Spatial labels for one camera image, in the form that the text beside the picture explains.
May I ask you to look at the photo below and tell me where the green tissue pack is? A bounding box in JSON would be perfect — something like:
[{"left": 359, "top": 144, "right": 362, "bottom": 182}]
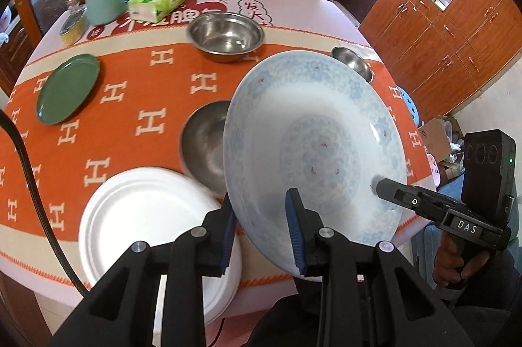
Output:
[{"left": 128, "top": 0, "right": 185, "bottom": 23}]

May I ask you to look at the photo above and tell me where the cardboard box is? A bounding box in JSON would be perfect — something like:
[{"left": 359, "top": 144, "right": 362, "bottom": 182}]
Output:
[{"left": 419, "top": 116, "right": 464, "bottom": 162}]

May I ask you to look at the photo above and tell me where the wooden cabinet wall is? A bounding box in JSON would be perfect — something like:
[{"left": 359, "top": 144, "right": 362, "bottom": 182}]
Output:
[{"left": 359, "top": 0, "right": 521, "bottom": 121}]

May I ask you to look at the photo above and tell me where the mint green canister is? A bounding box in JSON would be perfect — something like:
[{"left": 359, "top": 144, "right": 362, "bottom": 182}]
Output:
[{"left": 85, "top": 0, "right": 128, "bottom": 25}]

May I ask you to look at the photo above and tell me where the white paper plate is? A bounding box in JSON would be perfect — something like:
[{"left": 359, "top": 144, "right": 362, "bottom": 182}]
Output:
[{"left": 78, "top": 166, "right": 243, "bottom": 328}]

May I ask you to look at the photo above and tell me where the right hand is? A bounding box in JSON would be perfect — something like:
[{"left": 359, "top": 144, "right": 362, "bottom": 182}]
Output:
[{"left": 433, "top": 232, "right": 490, "bottom": 288}]

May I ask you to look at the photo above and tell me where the small steel bowl brown outside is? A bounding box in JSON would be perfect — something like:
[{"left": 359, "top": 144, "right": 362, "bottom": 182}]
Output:
[{"left": 331, "top": 47, "right": 373, "bottom": 83}]

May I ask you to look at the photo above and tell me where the steel bowl pink outside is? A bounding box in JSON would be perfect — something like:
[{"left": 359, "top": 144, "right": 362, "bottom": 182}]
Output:
[{"left": 180, "top": 100, "right": 230, "bottom": 200}]

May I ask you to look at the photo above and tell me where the green round plate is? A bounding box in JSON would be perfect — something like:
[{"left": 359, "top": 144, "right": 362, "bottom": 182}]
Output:
[{"left": 36, "top": 54, "right": 101, "bottom": 125}]

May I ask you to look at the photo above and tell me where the blue patterned ceramic plate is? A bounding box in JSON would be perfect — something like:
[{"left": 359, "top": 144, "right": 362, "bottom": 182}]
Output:
[{"left": 223, "top": 50, "right": 407, "bottom": 276}]

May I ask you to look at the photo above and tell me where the black cable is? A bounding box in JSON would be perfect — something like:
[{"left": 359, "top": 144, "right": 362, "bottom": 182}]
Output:
[{"left": 0, "top": 108, "right": 89, "bottom": 297}]

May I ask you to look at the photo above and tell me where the yellow foil bowl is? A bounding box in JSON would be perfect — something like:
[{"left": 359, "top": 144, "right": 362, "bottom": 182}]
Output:
[{"left": 58, "top": 7, "right": 87, "bottom": 47}]

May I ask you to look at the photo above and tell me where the pink printed tablecloth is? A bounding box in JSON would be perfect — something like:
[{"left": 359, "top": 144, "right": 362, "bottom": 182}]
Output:
[{"left": 81, "top": 0, "right": 380, "bottom": 60}]

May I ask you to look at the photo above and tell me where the blue plastic stool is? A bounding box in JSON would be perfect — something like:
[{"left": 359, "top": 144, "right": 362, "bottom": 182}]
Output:
[{"left": 398, "top": 86, "right": 421, "bottom": 127}]

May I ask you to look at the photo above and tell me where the wide steel bowl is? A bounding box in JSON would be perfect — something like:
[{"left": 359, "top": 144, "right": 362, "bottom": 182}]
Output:
[{"left": 187, "top": 11, "right": 265, "bottom": 64}]

